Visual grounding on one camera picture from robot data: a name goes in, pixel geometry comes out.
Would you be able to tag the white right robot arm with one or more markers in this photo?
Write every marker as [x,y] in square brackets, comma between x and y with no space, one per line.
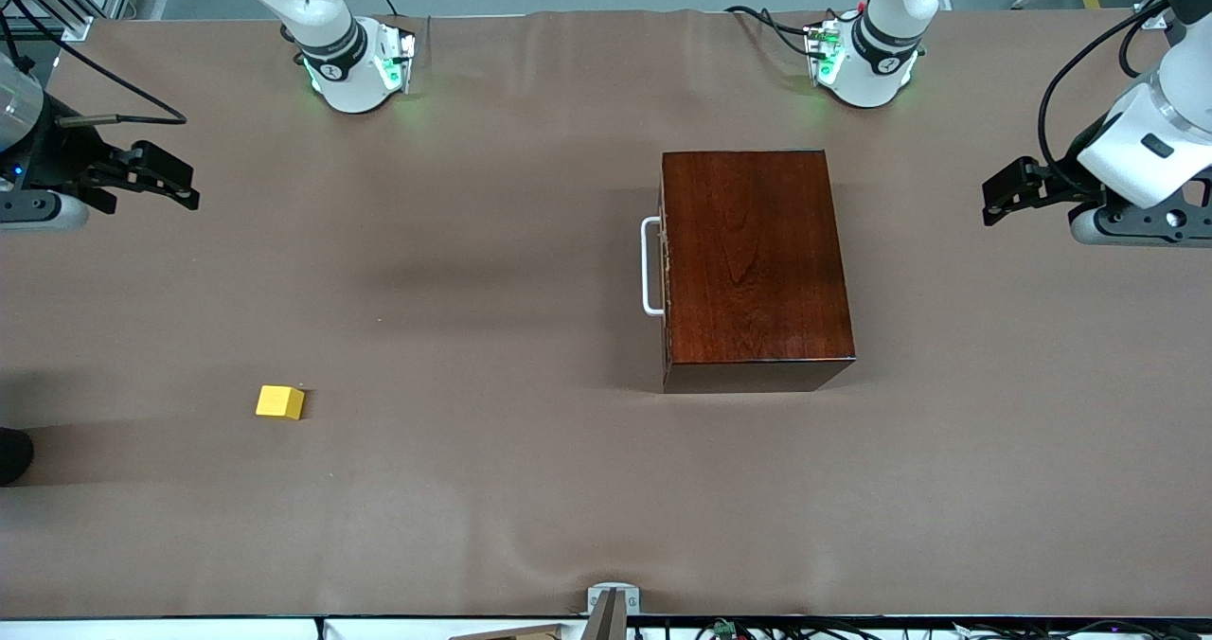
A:
[346,62]

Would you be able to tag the yellow block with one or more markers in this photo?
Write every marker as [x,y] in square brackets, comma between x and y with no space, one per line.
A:
[279,402]

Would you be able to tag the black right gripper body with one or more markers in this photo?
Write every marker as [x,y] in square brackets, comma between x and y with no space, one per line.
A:
[59,159]

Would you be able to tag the black round object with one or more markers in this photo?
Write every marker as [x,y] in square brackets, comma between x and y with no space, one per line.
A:
[13,455]

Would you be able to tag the grey base connector bracket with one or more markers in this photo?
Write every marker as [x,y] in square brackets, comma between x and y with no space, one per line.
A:
[398,61]
[822,53]

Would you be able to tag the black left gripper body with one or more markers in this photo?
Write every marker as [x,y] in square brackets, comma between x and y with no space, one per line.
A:
[1062,177]

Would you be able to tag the dark wooden drawer cabinet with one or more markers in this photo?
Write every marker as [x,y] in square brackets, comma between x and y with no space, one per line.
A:
[757,261]

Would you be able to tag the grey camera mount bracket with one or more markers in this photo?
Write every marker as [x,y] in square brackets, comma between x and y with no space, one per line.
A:
[611,612]

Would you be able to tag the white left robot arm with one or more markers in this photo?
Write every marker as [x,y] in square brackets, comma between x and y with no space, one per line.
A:
[881,53]

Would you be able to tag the brown table cloth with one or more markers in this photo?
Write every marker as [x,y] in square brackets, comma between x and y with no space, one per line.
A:
[426,488]

